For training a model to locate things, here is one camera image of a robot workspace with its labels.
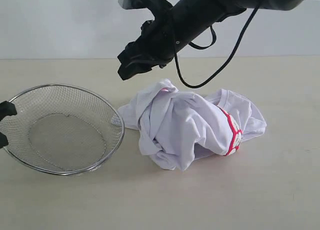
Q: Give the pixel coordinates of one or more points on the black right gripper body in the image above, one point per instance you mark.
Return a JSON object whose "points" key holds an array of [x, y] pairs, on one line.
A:
{"points": [[171, 32]]}

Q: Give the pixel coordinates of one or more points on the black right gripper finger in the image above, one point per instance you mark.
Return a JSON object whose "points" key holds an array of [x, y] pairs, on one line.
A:
{"points": [[132, 54], [129, 67]]}

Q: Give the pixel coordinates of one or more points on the round metal mesh basket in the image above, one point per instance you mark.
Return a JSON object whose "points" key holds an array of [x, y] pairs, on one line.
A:
{"points": [[62, 129]]}

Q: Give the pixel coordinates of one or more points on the white t-shirt red lettering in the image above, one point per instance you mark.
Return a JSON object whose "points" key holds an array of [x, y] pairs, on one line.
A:
{"points": [[178, 127]]}

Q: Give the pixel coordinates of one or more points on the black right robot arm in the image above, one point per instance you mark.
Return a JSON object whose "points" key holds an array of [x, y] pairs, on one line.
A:
{"points": [[222, 9]]}

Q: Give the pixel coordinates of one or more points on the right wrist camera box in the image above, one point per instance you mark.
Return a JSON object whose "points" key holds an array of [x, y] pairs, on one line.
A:
{"points": [[145, 4]]}

